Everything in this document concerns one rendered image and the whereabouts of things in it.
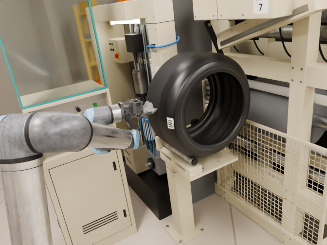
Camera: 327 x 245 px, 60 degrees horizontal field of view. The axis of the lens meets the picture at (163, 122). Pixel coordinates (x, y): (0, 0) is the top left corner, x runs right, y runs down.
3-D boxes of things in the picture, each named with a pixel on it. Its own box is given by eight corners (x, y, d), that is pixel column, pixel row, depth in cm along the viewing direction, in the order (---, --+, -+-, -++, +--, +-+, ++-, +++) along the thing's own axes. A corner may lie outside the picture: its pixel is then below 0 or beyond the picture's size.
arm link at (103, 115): (83, 128, 138) (80, 108, 136) (108, 124, 144) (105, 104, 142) (88, 131, 130) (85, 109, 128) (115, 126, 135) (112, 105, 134)
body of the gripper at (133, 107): (144, 101, 141) (121, 104, 136) (144, 117, 144) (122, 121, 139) (137, 97, 148) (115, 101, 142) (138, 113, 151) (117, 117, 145)
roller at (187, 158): (161, 140, 191) (166, 137, 192) (162, 146, 193) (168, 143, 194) (191, 161, 162) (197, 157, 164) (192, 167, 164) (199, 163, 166)
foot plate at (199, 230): (162, 227, 244) (162, 224, 244) (188, 213, 256) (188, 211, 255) (179, 247, 222) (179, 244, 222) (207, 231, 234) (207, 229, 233)
